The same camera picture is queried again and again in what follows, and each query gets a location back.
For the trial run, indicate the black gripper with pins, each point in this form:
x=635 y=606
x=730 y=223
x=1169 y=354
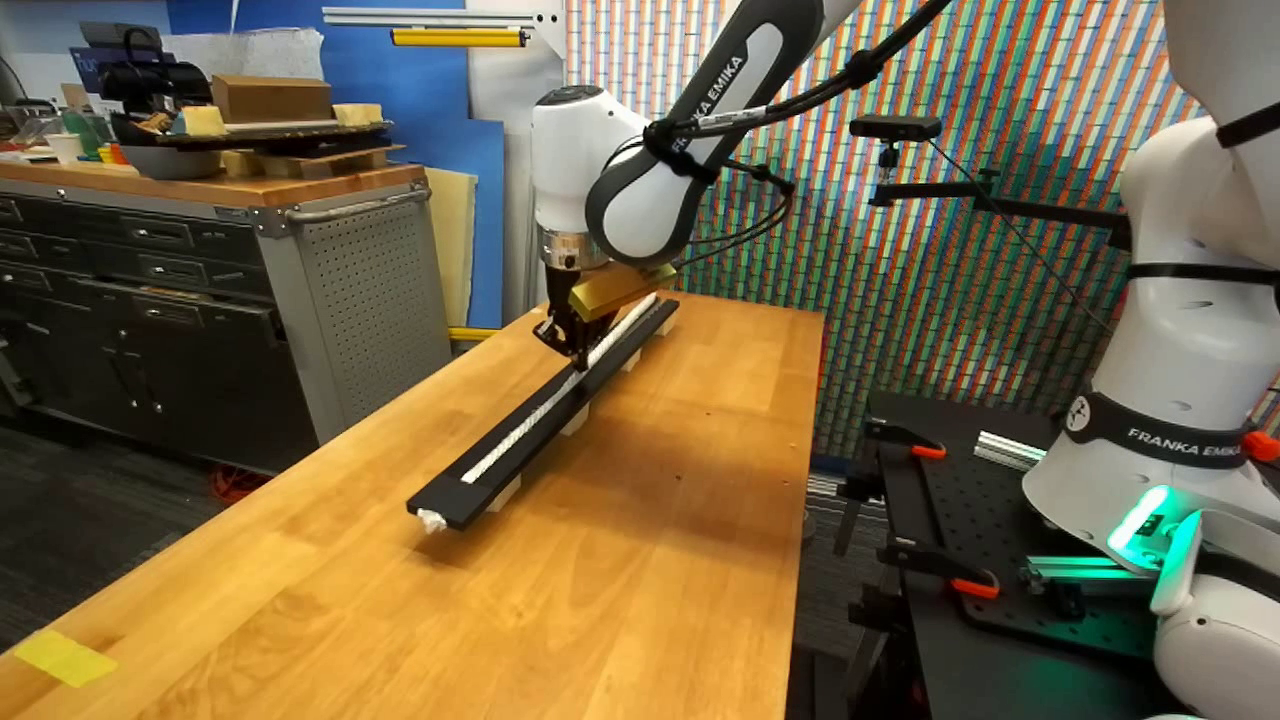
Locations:
x=562 y=327

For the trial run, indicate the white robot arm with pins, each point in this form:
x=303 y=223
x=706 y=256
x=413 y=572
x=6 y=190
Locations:
x=617 y=186

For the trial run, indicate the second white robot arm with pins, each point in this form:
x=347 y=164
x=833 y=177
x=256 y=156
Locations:
x=1153 y=453

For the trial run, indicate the grey metal tool cabinet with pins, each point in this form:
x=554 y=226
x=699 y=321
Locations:
x=235 y=321

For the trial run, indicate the wooden blocks on cabinet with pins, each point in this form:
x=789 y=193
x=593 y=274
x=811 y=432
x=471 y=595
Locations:
x=245 y=126

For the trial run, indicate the black optical breadboard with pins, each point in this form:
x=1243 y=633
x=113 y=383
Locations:
x=1014 y=653

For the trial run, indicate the yellow tape patch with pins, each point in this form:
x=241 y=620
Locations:
x=61 y=658

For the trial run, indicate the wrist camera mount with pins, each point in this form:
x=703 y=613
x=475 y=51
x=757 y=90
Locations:
x=607 y=291

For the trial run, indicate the black camera on stand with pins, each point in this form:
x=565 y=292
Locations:
x=890 y=133

